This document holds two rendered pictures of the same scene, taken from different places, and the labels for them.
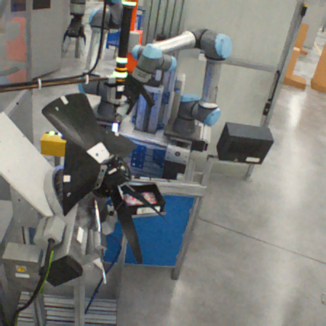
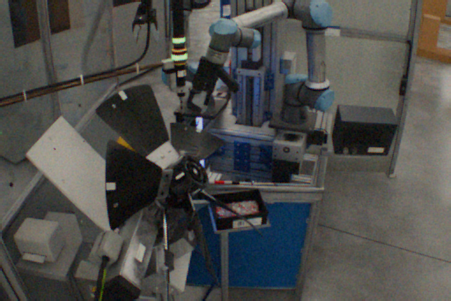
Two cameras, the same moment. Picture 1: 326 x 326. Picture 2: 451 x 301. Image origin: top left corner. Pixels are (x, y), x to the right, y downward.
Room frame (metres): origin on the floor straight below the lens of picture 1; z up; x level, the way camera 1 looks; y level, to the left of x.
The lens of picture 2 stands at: (0.07, -0.20, 1.88)
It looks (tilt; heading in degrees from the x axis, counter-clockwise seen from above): 30 degrees down; 14
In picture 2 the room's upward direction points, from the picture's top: straight up
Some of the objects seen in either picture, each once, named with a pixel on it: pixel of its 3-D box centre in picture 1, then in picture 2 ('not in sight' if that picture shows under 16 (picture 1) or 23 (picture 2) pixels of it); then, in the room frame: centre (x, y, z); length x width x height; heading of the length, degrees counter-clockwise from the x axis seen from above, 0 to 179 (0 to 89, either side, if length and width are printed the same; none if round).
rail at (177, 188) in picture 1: (127, 183); (225, 191); (1.48, 0.16, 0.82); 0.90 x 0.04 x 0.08; 99
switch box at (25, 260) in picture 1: (25, 268); (101, 289); (0.83, 0.49, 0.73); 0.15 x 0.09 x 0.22; 99
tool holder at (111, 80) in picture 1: (116, 88); (177, 74); (1.10, 0.21, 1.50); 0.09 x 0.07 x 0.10; 134
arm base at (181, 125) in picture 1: (185, 121); (294, 108); (1.86, -0.10, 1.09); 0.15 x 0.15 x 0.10
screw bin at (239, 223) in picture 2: (140, 199); (238, 209); (1.33, 0.07, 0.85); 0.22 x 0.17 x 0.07; 115
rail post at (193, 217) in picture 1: (185, 241); (306, 257); (1.55, -0.26, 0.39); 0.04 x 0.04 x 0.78; 9
